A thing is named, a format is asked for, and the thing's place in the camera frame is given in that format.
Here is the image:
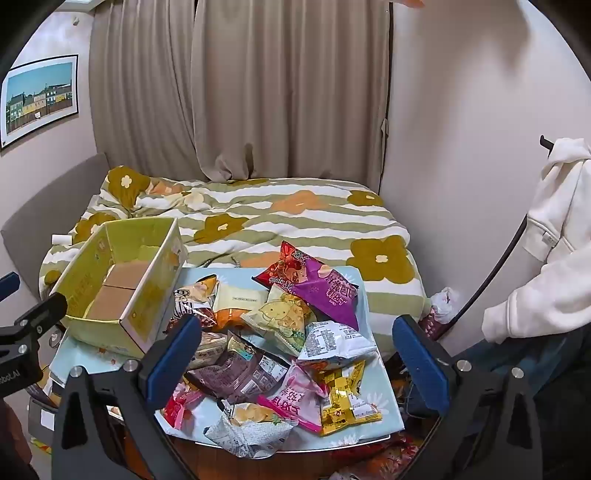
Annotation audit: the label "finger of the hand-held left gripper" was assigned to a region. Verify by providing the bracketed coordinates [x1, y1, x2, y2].
[0, 272, 20, 302]
[0, 292, 68, 344]

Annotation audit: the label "crumpled white snack packet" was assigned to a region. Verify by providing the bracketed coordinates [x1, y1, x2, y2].
[204, 401, 297, 459]

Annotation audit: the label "white hoodie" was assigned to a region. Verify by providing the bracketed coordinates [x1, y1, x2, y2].
[481, 137, 591, 344]

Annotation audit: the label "cream white snack packet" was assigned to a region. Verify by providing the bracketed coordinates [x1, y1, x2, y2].
[213, 281, 274, 315]

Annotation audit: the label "beige curtain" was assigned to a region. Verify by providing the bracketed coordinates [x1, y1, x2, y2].
[89, 0, 394, 195]

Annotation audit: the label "beige snack packet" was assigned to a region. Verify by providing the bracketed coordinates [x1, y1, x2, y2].
[195, 331, 228, 366]

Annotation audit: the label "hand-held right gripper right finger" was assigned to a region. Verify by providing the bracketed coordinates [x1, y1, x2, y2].
[392, 314, 542, 480]

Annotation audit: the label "black cable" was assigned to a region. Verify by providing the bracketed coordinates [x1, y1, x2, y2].
[441, 215, 530, 343]

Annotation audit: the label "dark brown snack packet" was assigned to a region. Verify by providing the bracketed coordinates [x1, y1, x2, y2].
[186, 333, 291, 406]

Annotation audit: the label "purple snack packet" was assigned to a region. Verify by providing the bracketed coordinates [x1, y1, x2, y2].
[294, 257, 366, 332]

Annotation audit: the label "pale yellow corn snack packet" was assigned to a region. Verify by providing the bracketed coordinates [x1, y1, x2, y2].
[241, 283, 318, 357]

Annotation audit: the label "pink red snack packet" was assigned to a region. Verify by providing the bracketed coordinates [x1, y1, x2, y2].
[161, 382, 205, 428]

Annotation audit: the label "red patterned bag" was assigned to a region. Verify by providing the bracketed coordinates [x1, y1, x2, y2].
[330, 434, 417, 480]

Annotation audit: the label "white plastic bag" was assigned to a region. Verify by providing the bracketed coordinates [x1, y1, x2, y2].
[429, 286, 459, 324]

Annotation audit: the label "brown striped snack packet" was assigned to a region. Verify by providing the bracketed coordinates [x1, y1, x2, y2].
[172, 274, 219, 329]

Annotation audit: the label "grey bed headboard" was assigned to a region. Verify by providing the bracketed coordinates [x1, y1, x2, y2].
[0, 153, 110, 302]

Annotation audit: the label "gold yellow snack packet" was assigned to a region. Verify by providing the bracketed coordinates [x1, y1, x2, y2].
[318, 359, 385, 438]

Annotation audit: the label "yellow cardboard box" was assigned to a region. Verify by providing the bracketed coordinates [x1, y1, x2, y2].
[48, 217, 188, 358]

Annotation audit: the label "green striped floral blanket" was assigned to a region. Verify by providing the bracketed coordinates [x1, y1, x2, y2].
[39, 165, 433, 361]

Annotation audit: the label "orange snack packet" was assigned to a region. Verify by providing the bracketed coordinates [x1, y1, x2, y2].
[213, 307, 260, 329]

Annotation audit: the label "wall poster of houses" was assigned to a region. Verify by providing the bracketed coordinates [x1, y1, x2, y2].
[0, 54, 80, 151]

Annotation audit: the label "blue jeans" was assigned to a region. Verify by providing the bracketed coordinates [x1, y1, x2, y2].
[455, 323, 591, 418]

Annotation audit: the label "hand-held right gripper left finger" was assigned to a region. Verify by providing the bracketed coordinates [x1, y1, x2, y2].
[50, 315, 204, 480]

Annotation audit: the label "white printed snack packet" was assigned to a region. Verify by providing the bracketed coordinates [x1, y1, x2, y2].
[297, 320, 378, 371]

